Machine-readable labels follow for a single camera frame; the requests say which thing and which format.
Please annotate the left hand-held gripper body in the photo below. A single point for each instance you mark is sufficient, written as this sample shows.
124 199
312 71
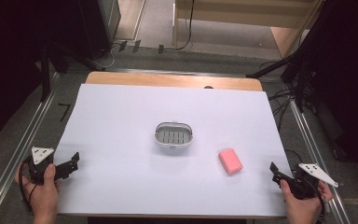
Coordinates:
40 154

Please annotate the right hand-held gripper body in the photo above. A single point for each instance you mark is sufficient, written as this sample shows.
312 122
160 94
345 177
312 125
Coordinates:
306 183

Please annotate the person's right hand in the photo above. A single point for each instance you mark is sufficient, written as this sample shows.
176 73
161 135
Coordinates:
301 207

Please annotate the person's left hand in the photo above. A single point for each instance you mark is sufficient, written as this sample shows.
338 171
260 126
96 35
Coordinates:
43 196

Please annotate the pink soap bar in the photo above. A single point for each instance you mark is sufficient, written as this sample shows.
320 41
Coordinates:
230 161

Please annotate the white table sheet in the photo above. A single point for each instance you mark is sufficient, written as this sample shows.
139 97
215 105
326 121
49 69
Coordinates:
121 124

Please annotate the black metal stand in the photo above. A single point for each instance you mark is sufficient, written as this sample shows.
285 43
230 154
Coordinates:
298 81
45 74

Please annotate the black curtain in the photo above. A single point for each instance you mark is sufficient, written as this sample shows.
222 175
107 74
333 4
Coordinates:
351 77
9 62

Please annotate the white slotted soap dish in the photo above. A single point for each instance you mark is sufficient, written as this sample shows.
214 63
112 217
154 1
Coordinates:
173 135

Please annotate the grey cabinet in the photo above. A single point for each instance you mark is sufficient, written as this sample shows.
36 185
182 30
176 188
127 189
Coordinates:
112 15

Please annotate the light wooden furniture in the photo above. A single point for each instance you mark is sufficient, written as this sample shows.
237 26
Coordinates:
245 15

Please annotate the metal floor rail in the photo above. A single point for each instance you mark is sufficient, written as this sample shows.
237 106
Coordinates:
315 152
15 149

